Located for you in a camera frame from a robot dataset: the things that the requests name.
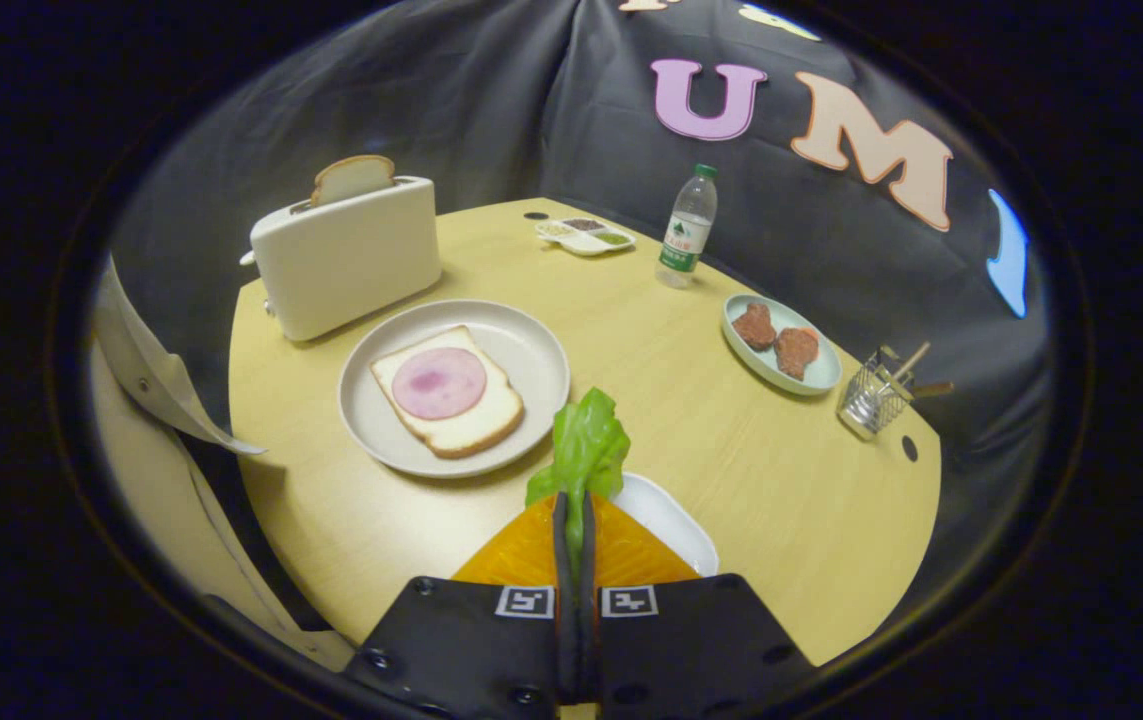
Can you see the toasted bread slice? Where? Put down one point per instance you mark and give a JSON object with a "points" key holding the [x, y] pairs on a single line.
{"points": [[353, 178]]}

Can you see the pink ham slice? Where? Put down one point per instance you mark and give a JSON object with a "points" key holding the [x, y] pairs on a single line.
{"points": [[439, 383]]}

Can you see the light blue plate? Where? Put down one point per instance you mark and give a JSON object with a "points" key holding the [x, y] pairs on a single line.
{"points": [[816, 385]]}

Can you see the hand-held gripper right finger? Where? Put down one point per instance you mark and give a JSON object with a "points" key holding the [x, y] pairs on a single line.
{"points": [[691, 640]]}

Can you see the white toaster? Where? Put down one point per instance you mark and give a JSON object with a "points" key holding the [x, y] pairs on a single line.
{"points": [[346, 260]]}

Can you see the beige side panel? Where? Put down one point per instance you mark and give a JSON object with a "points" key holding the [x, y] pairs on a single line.
{"points": [[146, 440]]}

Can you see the light wooden stick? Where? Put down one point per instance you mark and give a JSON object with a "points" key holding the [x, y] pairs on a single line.
{"points": [[914, 360]]}

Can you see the oval white plate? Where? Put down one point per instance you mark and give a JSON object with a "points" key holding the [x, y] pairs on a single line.
{"points": [[666, 520]]}

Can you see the green lettuce leaf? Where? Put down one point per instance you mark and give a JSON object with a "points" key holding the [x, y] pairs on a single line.
{"points": [[586, 445]]}

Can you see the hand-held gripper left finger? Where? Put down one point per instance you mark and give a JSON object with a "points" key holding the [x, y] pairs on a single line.
{"points": [[471, 640]]}

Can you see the round white plate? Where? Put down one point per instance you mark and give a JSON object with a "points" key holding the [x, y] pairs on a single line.
{"points": [[531, 350]]}

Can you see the brown fried meat piece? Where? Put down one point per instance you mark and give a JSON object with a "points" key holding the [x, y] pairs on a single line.
{"points": [[754, 326], [796, 352]]}

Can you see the black backdrop cloth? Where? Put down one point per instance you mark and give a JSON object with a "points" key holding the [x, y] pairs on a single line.
{"points": [[491, 110]]}

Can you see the clear plastic water bottle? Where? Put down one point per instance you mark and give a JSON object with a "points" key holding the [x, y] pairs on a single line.
{"points": [[688, 235]]}

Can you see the white divided bean tray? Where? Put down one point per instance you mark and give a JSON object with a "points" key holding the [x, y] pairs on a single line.
{"points": [[586, 243]]}

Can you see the white bread slice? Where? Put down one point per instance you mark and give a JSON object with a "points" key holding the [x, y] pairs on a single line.
{"points": [[476, 420]]}

